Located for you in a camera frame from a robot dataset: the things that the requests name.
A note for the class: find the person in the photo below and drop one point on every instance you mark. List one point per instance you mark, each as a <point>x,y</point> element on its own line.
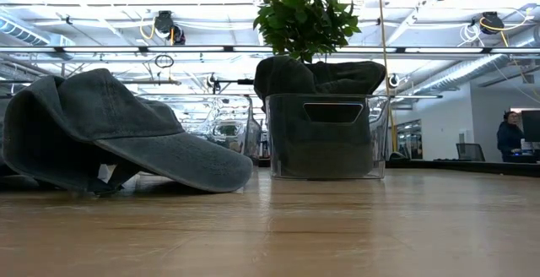
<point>509,139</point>

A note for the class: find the black aluminium frame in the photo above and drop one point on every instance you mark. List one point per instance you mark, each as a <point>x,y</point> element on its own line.
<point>464,168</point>

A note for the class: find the dark grey baseball cap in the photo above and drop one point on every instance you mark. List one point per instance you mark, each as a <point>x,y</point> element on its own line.
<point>320,150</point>
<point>282,76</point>
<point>350,78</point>

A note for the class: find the clear plastic bin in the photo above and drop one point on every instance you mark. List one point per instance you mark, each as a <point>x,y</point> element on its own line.
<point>381,142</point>
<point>228,116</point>

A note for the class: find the green leafy plant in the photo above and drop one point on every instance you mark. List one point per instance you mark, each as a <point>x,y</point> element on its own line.
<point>304,19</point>

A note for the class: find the black mesh office chair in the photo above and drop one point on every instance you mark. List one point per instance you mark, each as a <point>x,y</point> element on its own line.
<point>470,152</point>

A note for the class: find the silver ventilation duct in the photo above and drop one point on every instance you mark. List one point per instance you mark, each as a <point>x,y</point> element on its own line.
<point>464,72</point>

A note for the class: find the black computer monitor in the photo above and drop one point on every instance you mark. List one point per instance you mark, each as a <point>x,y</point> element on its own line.
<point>531,126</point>

